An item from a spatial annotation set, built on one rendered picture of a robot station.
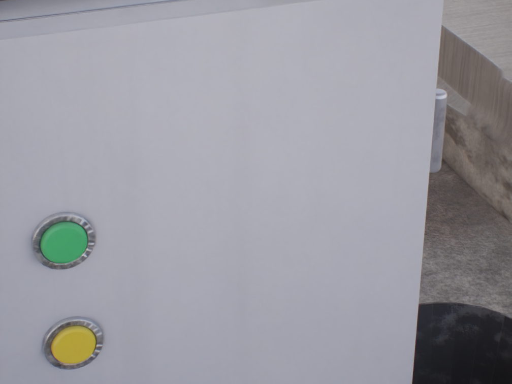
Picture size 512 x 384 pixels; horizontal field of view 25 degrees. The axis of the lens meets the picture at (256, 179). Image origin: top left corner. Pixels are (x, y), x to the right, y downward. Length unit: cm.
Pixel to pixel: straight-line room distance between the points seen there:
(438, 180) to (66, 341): 246
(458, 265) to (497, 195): 27
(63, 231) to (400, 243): 18
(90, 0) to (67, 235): 11
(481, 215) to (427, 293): 38
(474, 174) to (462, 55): 30
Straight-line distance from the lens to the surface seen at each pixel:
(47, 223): 54
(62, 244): 54
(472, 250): 272
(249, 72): 54
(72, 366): 59
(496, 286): 260
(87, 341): 58
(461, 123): 294
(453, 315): 207
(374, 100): 57
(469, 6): 317
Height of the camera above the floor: 143
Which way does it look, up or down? 29 degrees down
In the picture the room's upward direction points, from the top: straight up
